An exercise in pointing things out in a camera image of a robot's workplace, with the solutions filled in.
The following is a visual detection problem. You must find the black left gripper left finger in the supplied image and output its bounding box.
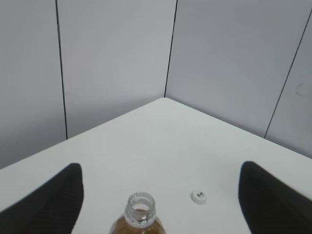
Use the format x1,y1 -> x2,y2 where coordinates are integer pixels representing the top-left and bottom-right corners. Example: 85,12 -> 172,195
0,163 -> 84,234

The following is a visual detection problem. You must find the peach oolong tea bottle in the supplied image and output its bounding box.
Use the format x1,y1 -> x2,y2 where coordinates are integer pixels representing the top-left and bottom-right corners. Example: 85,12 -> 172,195
109,192 -> 166,234

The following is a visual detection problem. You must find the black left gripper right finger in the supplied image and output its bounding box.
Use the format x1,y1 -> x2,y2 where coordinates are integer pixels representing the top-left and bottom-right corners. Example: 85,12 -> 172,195
238,161 -> 312,234

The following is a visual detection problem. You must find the white bottle cap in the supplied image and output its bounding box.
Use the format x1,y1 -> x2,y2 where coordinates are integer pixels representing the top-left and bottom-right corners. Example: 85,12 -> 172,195
191,190 -> 207,205

